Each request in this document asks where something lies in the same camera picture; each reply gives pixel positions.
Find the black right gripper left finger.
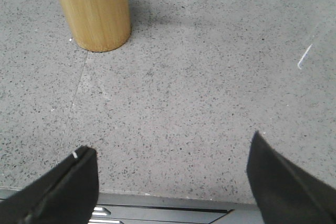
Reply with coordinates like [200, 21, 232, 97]
[1, 146, 99, 223]

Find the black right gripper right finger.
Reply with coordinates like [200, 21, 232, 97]
[247, 132, 335, 223]

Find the bamboo cylinder holder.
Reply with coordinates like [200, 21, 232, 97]
[59, 0, 131, 52]

